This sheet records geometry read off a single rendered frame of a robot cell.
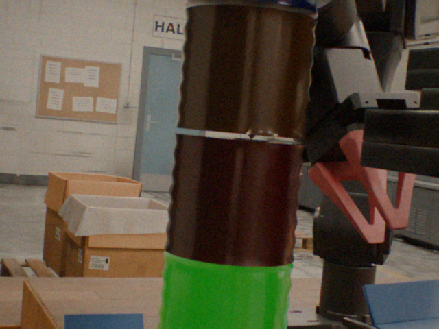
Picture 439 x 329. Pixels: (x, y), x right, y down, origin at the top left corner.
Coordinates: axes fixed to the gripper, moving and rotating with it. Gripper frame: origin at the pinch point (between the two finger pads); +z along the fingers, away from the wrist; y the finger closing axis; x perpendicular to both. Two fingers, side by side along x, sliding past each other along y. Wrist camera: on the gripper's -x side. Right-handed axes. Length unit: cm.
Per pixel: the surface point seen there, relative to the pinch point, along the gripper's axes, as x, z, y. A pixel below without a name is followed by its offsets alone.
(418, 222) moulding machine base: 477, -187, -581
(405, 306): -0.5, 6.5, 0.6
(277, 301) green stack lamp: -25.4, 11.1, 28.6
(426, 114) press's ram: -8.2, -0.7, 17.4
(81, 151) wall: 218, -452, -956
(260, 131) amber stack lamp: -26.1, 7.1, 31.0
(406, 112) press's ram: -8.2, -1.6, 15.9
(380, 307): -2.8, 6.4, 0.6
